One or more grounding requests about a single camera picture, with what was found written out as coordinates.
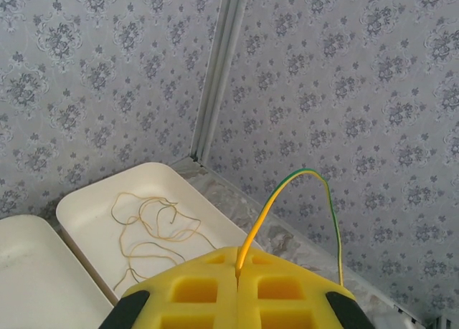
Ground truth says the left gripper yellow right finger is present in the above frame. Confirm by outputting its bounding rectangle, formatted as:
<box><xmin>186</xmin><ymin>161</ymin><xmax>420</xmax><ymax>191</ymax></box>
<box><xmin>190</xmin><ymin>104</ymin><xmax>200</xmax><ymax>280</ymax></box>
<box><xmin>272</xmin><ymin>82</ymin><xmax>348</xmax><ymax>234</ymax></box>
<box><xmin>237</xmin><ymin>246</ymin><xmax>374</xmax><ymax>329</ymax></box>

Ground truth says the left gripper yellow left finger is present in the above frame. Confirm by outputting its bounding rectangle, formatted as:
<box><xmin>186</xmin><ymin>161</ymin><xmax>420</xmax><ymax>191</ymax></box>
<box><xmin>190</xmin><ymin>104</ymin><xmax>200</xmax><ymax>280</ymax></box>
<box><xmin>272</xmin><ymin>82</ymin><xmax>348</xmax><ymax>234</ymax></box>
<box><xmin>101</xmin><ymin>246</ymin><xmax>239</xmax><ymax>329</ymax></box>

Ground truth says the white plastic tray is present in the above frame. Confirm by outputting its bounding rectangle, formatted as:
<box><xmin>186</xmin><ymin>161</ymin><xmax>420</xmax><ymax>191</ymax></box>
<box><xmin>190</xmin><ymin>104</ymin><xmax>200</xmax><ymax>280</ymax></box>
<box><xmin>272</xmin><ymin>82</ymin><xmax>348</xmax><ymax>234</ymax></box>
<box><xmin>0</xmin><ymin>214</ymin><xmax>119</xmax><ymax>329</ymax></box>
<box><xmin>55</xmin><ymin>161</ymin><xmax>259</xmax><ymax>307</ymax></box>

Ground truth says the aluminium frame post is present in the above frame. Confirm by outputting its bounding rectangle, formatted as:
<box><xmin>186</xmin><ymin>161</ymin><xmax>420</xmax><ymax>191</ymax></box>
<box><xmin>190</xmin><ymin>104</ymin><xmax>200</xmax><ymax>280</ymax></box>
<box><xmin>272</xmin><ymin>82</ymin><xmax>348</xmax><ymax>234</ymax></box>
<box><xmin>189</xmin><ymin>0</ymin><xmax>254</xmax><ymax>165</ymax></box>

